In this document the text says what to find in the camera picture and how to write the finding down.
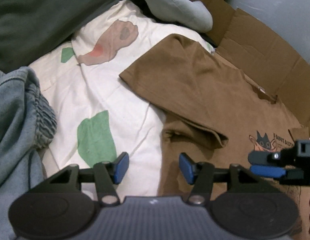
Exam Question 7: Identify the grey plastic appliance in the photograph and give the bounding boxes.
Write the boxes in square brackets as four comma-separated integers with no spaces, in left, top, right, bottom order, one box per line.
[226,0,310,67]

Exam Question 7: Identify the grey neck pillow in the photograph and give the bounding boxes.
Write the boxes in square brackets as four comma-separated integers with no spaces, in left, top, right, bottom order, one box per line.
[131,0,213,33]

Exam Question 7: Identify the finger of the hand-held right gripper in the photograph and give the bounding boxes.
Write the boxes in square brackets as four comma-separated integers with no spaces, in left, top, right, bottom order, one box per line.
[247,150,286,165]
[250,164,287,179]

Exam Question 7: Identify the brown printed t-shirt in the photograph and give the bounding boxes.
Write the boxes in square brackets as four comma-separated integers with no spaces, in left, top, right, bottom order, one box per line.
[118,33,310,240]

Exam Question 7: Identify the grey blue pants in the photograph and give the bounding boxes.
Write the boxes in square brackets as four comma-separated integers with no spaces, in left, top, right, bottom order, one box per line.
[0,66,58,240]

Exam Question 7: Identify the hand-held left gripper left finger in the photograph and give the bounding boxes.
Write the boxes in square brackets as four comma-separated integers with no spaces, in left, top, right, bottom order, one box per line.
[48,151,130,207]

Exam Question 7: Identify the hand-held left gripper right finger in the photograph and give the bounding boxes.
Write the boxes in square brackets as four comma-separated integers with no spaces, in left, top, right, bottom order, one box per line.
[179,152,261,207]

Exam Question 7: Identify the flat cardboard sheet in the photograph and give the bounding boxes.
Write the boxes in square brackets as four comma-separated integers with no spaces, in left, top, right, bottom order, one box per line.
[181,0,310,128]

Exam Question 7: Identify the bear printed blanket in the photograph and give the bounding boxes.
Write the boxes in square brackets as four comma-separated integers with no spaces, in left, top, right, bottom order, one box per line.
[28,0,215,198]

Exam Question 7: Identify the dark green garment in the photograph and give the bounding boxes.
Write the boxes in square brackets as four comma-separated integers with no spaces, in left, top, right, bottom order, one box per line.
[0,0,131,73]

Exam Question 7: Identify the floral patterned cloth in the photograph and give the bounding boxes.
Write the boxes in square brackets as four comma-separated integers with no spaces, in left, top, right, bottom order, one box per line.
[206,40,217,55]

